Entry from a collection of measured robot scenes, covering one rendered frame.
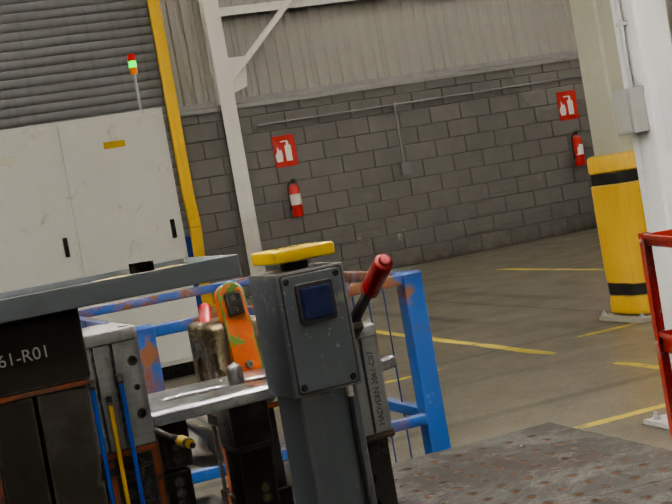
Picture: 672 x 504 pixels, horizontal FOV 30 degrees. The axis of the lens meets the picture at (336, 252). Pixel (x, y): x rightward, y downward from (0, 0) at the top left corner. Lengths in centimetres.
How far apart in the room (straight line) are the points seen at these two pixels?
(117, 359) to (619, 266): 734
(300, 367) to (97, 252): 819
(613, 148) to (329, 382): 731
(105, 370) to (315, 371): 22
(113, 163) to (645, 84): 506
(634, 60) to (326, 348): 417
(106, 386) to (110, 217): 809
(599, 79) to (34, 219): 405
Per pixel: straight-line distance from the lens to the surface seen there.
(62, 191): 925
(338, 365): 113
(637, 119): 516
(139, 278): 103
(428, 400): 340
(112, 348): 122
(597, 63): 842
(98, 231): 928
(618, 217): 836
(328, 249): 113
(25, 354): 104
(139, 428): 123
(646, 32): 521
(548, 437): 230
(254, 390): 140
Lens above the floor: 121
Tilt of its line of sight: 3 degrees down
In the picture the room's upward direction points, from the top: 10 degrees counter-clockwise
